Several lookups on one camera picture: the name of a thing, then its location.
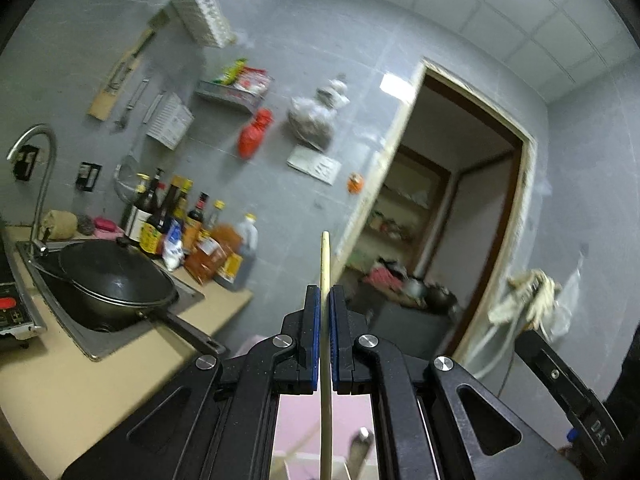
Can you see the wooden shelf unit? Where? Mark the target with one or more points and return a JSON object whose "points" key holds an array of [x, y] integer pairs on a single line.
{"points": [[440, 180]]}

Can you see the hanging steel utensil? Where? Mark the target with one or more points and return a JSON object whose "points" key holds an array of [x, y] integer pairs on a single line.
{"points": [[153, 107]]}

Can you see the red cloth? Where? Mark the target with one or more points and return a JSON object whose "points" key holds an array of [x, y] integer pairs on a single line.
{"points": [[386, 280]]}

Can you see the row of dark sauce bottles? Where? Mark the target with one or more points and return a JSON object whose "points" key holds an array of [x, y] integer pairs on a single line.
{"points": [[150, 220]]}

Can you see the beige kitchen countertop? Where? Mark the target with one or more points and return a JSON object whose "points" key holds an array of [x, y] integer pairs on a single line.
{"points": [[100, 390]]}

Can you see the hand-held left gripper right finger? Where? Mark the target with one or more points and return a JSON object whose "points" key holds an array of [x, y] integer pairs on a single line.
{"points": [[335, 340]]}

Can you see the hanging steel peeler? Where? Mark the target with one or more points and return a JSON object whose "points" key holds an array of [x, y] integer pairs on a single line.
{"points": [[131, 102]]}

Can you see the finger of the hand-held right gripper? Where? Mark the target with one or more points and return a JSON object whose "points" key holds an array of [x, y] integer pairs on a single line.
{"points": [[555, 375]]}

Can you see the cream rubber glove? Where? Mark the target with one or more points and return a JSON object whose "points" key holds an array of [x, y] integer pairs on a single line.
{"points": [[542, 295], [505, 305]]}

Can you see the white and blue bag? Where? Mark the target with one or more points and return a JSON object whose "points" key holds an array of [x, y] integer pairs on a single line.
{"points": [[172, 247]]}

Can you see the dark grey cabinet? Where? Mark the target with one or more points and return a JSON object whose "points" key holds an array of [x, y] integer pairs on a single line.
{"points": [[410, 330]]}

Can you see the pink sponge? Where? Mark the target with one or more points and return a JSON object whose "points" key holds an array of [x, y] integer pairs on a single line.
{"points": [[107, 225]]}

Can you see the red plastic bag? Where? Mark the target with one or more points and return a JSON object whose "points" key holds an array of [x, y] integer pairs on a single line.
{"points": [[252, 135]]}

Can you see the steel mesh strainer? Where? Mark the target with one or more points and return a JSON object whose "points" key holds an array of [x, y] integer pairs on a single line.
{"points": [[125, 182]]}

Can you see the clear plastic bag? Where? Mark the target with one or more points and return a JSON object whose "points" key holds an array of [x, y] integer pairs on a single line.
{"points": [[567, 310]]}

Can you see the steel faucet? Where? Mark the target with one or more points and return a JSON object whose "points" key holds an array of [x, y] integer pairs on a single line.
{"points": [[47, 180]]}

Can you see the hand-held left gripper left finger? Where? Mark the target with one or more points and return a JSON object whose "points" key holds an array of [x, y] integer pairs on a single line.
{"points": [[314, 340]]}

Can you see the large steel spoon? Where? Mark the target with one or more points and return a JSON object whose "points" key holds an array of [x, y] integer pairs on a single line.
{"points": [[361, 447]]}

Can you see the steel wool scrubber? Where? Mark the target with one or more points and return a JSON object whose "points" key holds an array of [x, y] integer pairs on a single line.
{"points": [[85, 224]]}

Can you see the clear bag with dark contents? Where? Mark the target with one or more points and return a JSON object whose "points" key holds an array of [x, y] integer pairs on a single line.
{"points": [[311, 122]]}

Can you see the colourful seasoning packets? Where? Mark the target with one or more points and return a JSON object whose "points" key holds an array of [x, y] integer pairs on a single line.
{"points": [[247, 77]]}

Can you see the light wooden chopstick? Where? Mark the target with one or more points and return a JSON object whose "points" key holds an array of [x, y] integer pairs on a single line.
{"points": [[300, 446], [326, 270]]}

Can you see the small steel pot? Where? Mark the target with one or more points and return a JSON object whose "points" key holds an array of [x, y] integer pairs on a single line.
{"points": [[414, 290]]}

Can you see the dark jug with white cap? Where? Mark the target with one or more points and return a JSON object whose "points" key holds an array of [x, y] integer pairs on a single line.
{"points": [[245, 255]]}

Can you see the white plastic bag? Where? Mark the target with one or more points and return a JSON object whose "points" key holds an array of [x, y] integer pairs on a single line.
{"points": [[334, 91]]}

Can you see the pale wooden door frame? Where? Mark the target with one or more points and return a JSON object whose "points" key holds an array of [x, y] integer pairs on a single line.
{"points": [[395, 125]]}

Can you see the black cooking pot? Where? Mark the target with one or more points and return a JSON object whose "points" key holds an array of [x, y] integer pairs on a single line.
{"points": [[441, 297]]}

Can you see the white wall calendar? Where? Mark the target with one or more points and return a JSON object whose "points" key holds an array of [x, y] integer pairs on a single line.
{"points": [[170, 120]]}

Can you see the black wok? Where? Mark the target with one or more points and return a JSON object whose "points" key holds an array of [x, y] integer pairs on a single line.
{"points": [[115, 280]]}

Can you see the white plastic utensil container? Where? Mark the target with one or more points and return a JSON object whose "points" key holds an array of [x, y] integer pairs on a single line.
{"points": [[295, 470]]}

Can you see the black wall socket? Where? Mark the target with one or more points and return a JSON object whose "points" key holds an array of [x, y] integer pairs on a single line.
{"points": [[26, 162], [89, 176]]}

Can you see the orange oil jug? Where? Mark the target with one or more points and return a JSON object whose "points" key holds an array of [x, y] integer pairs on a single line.
{"points": [[210, 255]]}

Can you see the steel sink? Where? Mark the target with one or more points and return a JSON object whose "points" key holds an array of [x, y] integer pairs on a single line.
{"points": [[55, 310]]}

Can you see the pink floral cloth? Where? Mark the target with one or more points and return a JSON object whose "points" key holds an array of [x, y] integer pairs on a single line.
{"points": [[350, 410]]}

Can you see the wooden hanging board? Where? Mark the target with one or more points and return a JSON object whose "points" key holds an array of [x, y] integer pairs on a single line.
{"points": [[107, 92]]}

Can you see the white paper notice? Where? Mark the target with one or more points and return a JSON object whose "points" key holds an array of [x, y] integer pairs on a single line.
{"points": [[312, 165]]}

